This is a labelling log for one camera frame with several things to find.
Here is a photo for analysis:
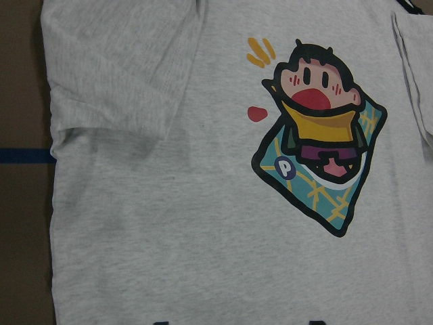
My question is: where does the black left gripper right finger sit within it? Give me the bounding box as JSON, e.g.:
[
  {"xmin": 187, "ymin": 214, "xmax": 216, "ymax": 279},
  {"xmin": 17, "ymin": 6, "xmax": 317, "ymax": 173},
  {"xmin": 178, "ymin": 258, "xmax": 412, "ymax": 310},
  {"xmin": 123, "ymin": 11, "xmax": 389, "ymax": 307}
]
[{"xmin": 309, "ymin": 320, "xmax": 325, "ymax": 325}]

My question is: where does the grey t-shirt with cartoon print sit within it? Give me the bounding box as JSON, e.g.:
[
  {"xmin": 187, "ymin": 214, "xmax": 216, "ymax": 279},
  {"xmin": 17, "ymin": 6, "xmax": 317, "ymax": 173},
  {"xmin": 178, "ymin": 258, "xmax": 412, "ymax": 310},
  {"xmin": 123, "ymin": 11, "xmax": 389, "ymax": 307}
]
[{"xmin": 41, "ymin": 1, "xmax": 432, "ymax": 324}]

